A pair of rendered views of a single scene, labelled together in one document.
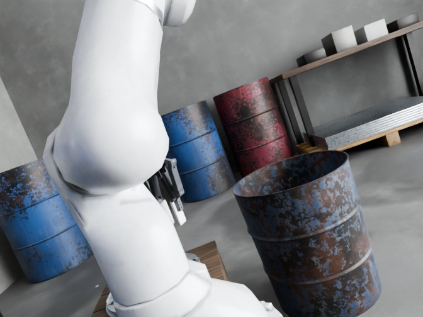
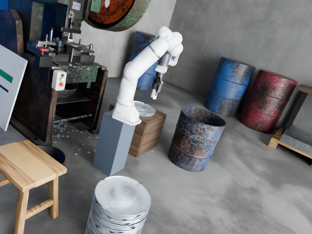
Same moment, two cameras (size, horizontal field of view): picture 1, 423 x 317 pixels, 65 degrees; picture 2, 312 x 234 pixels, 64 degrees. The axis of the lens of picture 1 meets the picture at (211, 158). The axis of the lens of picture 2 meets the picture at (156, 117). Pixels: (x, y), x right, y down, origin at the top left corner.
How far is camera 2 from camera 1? 1.29 m
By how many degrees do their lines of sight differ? 28
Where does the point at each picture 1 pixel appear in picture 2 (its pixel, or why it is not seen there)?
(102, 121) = (128, 70)
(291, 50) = not seen: outside the picture
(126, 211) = (128, 83)
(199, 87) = (263, 58)
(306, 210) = (189, 126)
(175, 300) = (124, 101)
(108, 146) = (126, 74)
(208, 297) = (129, 106)
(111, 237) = (123, 85)
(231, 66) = (290, 60)
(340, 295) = (180, 158)
